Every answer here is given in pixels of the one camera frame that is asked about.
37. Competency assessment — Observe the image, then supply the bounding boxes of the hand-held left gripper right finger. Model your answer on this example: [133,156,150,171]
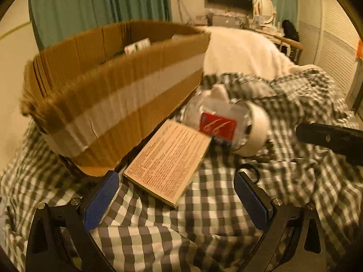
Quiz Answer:
[235,171,329,272]

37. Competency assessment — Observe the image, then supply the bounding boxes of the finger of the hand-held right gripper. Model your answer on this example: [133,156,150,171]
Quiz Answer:
[296,123,363,167]

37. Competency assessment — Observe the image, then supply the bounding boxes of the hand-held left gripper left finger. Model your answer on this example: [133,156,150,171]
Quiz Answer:
[25,171,120,272]

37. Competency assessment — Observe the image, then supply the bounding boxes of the tan and green carton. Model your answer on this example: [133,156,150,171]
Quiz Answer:
[123,119,213,208]

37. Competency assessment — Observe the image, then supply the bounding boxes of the clear plastic jar red label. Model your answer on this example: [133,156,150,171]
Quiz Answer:
[181,83,272,157]

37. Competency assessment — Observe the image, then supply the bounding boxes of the brown cardboard box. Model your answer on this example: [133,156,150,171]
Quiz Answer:
[20,20,212,177]

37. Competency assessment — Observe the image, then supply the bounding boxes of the green and white medicine box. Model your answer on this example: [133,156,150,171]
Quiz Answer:
[124,38,151,55]

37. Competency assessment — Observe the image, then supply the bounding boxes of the grey checkered bed sheet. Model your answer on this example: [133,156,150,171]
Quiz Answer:
[0,72,361,272]

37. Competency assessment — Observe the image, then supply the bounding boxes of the wooden chair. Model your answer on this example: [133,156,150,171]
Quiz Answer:
[279,35,304,63]

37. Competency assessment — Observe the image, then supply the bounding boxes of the white louvered wardrobe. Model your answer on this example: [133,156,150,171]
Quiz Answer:
[295,0,363,97]

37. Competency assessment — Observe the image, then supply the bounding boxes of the small white tissue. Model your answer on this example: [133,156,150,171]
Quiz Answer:
[211,83,231,103]

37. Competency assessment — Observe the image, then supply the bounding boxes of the black bag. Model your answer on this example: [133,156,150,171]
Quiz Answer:
[282,20,300,42]

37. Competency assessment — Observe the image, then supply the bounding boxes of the white fluffy blanket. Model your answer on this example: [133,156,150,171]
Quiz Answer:
[203,26,302,78]

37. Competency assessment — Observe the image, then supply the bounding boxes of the white oval vanity mirror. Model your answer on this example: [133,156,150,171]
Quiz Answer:
[254,0,277,25]

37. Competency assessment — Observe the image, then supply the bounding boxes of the narrow green curtain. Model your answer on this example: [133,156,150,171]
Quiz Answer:
[258,0,297,30]

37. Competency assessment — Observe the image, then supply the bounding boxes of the cluttered dressing table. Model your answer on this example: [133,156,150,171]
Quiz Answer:
[196,14,284,39]

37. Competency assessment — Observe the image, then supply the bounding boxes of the wide green curtain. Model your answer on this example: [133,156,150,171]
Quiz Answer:
[28,0,172,50]

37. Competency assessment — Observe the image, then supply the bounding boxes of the black hair tie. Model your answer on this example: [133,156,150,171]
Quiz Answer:
[241,163,260,183]

